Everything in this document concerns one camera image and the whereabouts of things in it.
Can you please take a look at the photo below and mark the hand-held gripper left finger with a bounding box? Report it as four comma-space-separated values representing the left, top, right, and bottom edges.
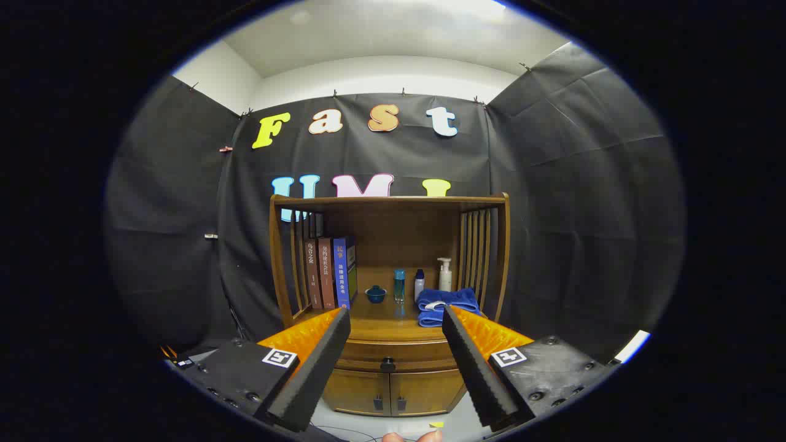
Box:
184, 307, 352, 433

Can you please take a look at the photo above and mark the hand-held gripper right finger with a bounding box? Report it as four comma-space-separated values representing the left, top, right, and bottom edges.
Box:
441, 305, 621, 432

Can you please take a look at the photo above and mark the wooden drawer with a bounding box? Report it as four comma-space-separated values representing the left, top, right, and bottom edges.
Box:
337, 339, 459, 373

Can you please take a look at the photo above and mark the wooden cabinet door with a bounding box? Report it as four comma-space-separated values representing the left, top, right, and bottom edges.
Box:
391, 368, 465, 417
324, 368, 392, 417

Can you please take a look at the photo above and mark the wooden countertop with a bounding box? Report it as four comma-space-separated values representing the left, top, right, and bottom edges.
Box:
294, 289, 487, 343

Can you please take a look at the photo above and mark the wooden cabinet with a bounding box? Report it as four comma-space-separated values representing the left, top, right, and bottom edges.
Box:
269, 193, 510, 418

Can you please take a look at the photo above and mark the folded blue towel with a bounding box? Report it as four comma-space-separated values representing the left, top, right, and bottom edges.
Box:
417, 287, 481, 328

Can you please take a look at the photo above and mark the brown book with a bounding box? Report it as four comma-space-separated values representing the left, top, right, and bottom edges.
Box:
305, 238, 324, 309
317, 237, 337, 309

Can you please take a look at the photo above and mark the blue book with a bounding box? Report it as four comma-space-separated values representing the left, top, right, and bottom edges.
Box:
333, 236, 358, 309

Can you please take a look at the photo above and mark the black backdrop cloth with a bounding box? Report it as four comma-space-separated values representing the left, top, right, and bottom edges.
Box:
104, 42, 685, 363

